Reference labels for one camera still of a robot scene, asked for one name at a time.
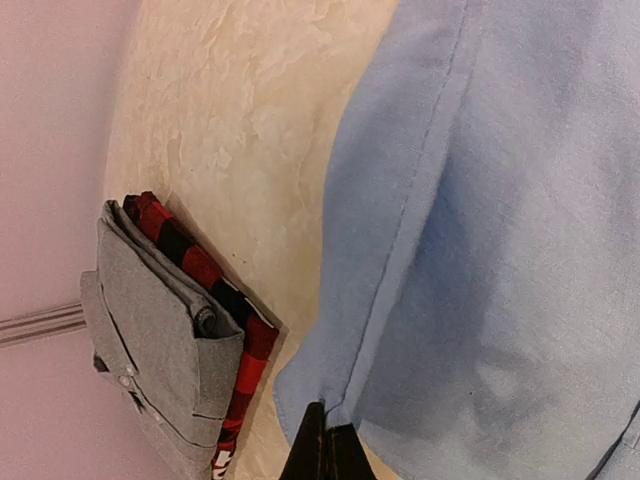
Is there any left aluminium frame post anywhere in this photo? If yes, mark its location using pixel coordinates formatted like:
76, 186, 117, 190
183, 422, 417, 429
0, 303, 85, 348

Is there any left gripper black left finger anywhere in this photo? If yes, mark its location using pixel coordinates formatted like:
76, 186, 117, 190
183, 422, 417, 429
279, 402, 327, 480

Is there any light blue long sleeve shirt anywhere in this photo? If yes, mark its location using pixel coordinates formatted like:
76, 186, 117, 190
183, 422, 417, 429
274, 1, 639, 479

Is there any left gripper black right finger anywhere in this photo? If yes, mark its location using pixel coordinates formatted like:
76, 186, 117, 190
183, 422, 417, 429
327, 424, 376, 480

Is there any grey button shirt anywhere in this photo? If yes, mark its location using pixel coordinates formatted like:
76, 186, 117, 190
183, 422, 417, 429
80, 200, 244, 479

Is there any red black plaid shirt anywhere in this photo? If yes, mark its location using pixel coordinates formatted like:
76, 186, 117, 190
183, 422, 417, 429
122, 189, 280, 480

